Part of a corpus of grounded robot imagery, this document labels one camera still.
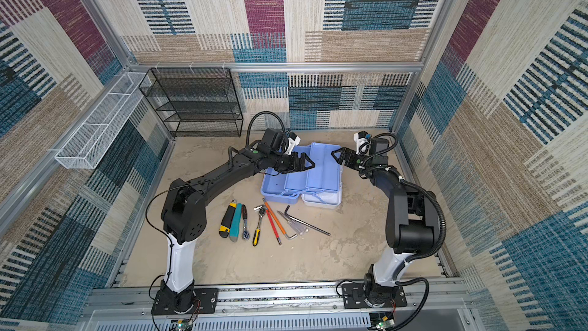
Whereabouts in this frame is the black wire shelf rack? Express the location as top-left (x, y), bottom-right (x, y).
top-left (139, 67), bottom-right (243, 137)

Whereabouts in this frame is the red hex key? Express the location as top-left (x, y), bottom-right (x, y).
top-left (266, 206), bottom-right (282, 246)

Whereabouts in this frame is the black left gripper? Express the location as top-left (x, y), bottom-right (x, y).
top-left (267, 152), bottom-right (314, 173)

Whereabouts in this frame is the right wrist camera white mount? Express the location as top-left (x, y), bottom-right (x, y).
top-left (354, 131), bottom-right (371, 155)

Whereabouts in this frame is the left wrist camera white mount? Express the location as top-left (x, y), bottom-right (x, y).
top-left (283, 131), bottom-right (301, 155)

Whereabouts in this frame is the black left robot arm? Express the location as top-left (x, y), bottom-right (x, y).
top-left (155, 121), bottom-right (315, 314)

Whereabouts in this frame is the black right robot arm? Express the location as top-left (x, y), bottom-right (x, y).
top-left (331, 131), bottom-right (447, 306)

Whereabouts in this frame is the yellow black handle ratchet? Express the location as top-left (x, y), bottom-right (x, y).
top-left (253, 205), bottom-right (266, 247)

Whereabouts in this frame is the aluminium front rail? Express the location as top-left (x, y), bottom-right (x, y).
top-left (82, 278), bottom-right (469, 318)

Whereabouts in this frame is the white and blue toolbox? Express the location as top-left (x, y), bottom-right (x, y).
top-left (260, 143), bottom-right (342, 209)

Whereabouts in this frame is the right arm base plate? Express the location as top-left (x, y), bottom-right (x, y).
top-left (338, 282), bottom-right (407, 309)

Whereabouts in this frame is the teal utility knife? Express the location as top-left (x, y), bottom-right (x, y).
top-left (229, 203), bottom-right (242, 242)

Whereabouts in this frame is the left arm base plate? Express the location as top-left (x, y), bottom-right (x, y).
top-left (151, 286), bottom-right (219, 316)

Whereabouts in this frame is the red black handle ratchet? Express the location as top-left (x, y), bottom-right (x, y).
top-left (241, 204), bottom-right (250, 241)

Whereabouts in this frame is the black yellow utility knife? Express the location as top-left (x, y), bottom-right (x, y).
top-left (218, 201), bottom-right (237, 238)

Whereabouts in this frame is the black hex key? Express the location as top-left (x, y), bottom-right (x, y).
top-left (284, 205), bottom-right (331, 236)

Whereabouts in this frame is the white wire mesh basket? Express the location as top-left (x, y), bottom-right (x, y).
top-left (55, 72), bottom-right (145, 169)

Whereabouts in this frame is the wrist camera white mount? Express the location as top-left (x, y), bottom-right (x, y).
top-left (283, 131), bottom-right (301, 155)
top-left (354, 131), bottom-right (371, 155)

